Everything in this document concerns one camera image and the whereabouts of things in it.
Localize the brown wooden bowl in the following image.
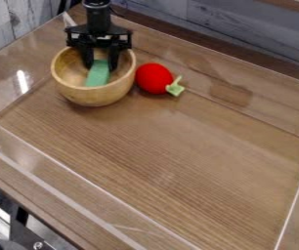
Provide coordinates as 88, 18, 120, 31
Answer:
50, 47, 137, 107

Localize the red plush radish toy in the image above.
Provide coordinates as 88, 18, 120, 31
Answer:
136, 62, 185, 97

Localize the clear acrylic corner bracket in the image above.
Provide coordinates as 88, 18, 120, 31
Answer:
62, 12, 77, 26

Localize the clear acrylic enclosure wall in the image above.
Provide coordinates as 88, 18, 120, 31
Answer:
0, 19, 299, 250

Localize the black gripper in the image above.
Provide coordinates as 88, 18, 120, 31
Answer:
65, 0, 133, 71

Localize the green rectangular block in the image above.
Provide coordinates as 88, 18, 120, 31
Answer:
85, 60, 110, 87

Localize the black metal table bracket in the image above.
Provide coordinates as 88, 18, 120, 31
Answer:
9, 206, 56, 250

